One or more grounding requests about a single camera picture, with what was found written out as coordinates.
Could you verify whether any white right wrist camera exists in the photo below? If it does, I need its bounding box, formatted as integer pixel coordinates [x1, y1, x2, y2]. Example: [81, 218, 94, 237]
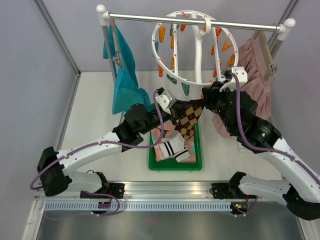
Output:
[219, 66, 248, 92]

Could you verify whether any white slotted cable duct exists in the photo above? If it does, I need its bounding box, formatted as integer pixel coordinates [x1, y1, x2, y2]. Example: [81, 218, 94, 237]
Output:
[44, 200, 232, 212]

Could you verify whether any wooden right clip hanger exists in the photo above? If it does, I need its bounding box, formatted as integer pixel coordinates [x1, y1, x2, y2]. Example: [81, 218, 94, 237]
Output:
[252, 30, 278, 81]

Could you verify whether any wooden left clip hanger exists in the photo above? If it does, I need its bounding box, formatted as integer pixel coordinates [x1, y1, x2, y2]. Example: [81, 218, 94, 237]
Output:
[109, 19, 123, 67]

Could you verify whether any green plastic tray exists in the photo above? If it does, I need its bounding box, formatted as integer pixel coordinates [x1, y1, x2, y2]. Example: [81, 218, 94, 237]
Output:
[148, 123, 203, 171]

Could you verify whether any pink pleated skirt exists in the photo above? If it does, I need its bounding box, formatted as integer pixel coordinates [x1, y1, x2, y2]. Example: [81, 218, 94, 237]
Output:
[211, 32, 273, 139]

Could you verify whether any white round clip hanger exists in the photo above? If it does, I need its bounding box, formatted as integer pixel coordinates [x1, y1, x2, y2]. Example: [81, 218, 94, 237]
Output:
[151, 10, 239, 87]

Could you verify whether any pink patterned sock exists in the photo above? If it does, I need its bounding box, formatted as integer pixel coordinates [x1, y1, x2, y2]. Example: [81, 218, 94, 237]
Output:
[154, 121, 197, 163]

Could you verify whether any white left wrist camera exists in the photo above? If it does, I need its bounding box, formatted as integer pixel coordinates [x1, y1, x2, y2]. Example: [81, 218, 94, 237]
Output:
[155, 87, 177, 114]

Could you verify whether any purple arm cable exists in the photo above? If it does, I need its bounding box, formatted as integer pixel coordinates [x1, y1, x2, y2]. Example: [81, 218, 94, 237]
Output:
[29, 89, 166, 190]
[229, 72, 320, 185]

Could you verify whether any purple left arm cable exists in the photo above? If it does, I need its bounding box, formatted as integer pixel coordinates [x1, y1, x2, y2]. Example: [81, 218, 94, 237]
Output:
[29, 89, 166, 190]

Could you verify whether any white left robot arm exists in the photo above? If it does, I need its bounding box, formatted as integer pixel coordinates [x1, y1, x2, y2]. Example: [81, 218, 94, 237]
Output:
[30, 102, 180, 199]

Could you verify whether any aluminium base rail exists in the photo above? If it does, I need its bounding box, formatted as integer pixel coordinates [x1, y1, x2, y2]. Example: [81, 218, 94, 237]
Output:
[34, 181, 301, 201]

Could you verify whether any metal clothes rack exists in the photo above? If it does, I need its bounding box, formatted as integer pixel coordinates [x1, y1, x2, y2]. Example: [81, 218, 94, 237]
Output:
[95, 4, 296, 118]

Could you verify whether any white striped sock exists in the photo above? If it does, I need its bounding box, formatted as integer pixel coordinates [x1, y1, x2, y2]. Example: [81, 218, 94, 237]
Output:
[159, 134, 190, 163]

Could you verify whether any wooden clip hanger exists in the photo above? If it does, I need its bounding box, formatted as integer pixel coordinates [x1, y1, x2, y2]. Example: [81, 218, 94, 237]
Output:
[109, 19, 123, 67]
[252, 30, 278, 81]

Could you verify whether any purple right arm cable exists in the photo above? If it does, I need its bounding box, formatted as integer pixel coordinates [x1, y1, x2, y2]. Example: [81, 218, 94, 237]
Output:
[229, 72, 320, 185]

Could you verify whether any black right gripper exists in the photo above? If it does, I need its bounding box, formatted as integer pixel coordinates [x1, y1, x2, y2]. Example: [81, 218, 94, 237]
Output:
[202, 80, 239, 134]

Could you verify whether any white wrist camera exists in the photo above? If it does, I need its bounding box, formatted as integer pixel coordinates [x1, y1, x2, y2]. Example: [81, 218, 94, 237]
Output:
[219, 66, 248, 92]
[155, 87, 177, 114]

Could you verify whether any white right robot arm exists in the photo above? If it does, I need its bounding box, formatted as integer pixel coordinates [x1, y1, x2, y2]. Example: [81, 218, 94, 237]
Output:
[202, 83, 320, 221]

